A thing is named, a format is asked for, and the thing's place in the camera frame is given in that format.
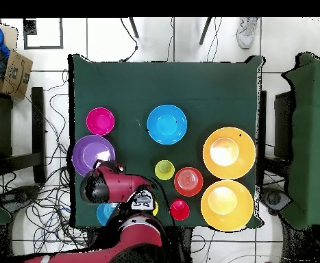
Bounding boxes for purple bowl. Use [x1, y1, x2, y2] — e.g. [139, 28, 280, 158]
[71, 134, 116, 177]

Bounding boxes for small pink bowl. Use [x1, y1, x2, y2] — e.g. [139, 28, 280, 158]
[86, 107, 116, 137]

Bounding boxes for small light blue bowl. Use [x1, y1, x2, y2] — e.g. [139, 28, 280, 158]
[95, 201, 121, 227]

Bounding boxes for pale yellow translucent cup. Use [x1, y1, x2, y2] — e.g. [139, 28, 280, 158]
[154, 160, 176, 181]

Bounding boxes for small red-orange bowl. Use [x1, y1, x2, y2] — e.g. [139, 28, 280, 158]
[173, 166, 205, 197]

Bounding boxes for red cup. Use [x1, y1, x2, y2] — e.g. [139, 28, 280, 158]
[169, 198, 190, 222]

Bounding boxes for black tripod base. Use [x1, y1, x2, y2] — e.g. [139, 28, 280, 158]
[259, 186, 292, 216]
[0, 184, 41, 214]

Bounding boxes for dark green table cloth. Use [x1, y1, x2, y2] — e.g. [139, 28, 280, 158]
[69, 54, 264, 228]

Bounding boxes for large orange bowl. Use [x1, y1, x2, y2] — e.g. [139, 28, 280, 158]
[199, 179, 255, 233]
[202, 126, 257, 181]

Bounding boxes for cardboard box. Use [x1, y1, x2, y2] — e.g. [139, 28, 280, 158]
[0, 50, 34, 100]

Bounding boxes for black tripod leg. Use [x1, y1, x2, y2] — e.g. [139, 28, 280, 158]
[198, 17, 212, 46]
[128, 17, 140, 39]

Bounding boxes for person's foot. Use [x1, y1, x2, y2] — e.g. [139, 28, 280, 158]
[236, 17, 260, 51]

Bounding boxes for tangle of floor cables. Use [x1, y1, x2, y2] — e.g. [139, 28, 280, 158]
[0, 69, 77, 263]

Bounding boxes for black metal frame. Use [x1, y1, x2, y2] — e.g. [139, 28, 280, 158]
[258, 90, 296, 190]
[0, 86, 47, 184]

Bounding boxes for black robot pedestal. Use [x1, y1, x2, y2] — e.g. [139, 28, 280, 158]
[162, 226, 193, 263]

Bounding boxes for black cable with plug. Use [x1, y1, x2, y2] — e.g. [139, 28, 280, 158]
[119, 17, 139, 63]

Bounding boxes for black square floor frame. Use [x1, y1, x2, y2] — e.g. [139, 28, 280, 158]
[23, 18, 64, 51]

